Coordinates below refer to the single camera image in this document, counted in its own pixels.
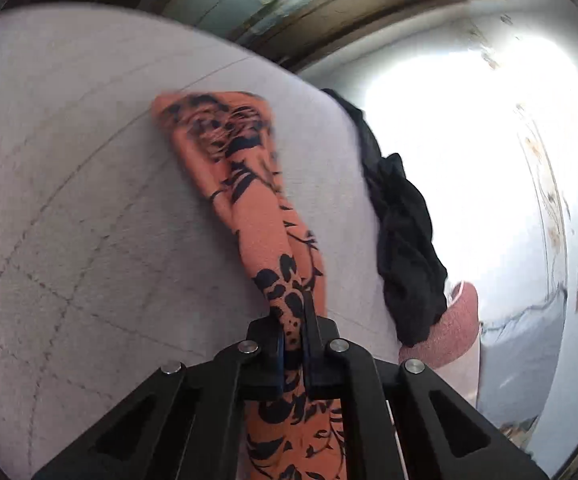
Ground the pink quilted bed cover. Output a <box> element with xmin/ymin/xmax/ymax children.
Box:
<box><xmin>0</xmin><ymin>6</ymin><xmax>400</xmax><ymax>479</ymax></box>

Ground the black clothes pile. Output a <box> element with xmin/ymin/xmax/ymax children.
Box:
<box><xmin>325</xmin><ymin>89</ymin><xmax>447</xmax><ymax>347</ymax></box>

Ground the grey blue pillow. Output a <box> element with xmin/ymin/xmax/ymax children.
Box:
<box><xmin>476</xmin><ymin>287</ymin><xmax>568</xmax><ymax>427</ymax></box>

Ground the pink quilted bolster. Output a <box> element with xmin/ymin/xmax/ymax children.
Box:
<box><xmin>397</xmin><ymin>280</ymin><xmax>483</xmax><ymax>406</ymax></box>

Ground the orange black floral shirt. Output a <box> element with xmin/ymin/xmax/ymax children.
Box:
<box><xmin>152</xmin><ymin>91</ymin><xmax>347</xmax><ymax>479</ymax></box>

